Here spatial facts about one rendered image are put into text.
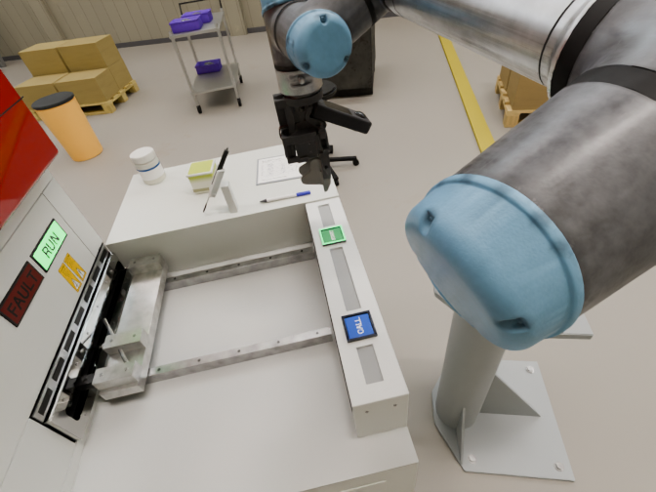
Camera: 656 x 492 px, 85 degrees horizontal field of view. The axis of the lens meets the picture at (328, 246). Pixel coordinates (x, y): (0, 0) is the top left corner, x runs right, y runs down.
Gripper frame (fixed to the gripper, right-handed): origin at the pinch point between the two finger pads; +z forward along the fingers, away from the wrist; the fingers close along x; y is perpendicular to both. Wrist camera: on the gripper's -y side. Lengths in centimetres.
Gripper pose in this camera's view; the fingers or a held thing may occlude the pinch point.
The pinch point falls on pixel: (328, 184)
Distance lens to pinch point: 76.7
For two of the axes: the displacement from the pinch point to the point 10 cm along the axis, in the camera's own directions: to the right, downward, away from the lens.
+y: -9.8, 2.2, -0.4
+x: 1.8, 6.7, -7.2
